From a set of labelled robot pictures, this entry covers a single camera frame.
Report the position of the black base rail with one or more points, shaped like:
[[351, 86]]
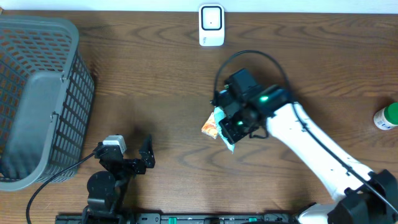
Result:
[[156, 218]]

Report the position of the small orange box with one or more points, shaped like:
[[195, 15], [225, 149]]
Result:
[[209, 128]]

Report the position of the grey plastic basket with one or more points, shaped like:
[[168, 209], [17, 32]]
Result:
[[46, 97]]

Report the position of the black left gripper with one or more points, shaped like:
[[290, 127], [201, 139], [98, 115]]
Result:
[[147, 155]]

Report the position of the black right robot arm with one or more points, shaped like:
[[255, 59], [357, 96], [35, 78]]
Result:
[[359, 194]]

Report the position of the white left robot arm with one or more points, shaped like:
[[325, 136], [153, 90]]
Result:
[[107, 188]]

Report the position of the green lid jar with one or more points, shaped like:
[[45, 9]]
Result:
[[386, 118]]

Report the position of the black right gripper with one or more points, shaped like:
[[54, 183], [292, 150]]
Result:
[[229, 130]]

